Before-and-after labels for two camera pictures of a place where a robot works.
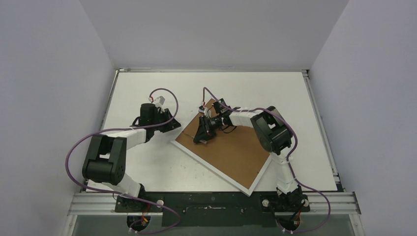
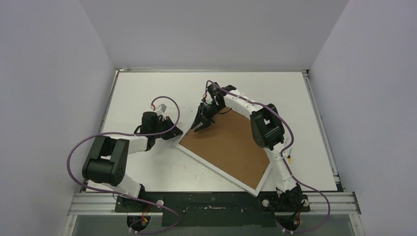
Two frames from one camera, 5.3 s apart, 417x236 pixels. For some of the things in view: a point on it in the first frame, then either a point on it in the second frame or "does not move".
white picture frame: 235,155 does not move
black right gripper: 207,125 to 207,111
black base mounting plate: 213,209 does not move
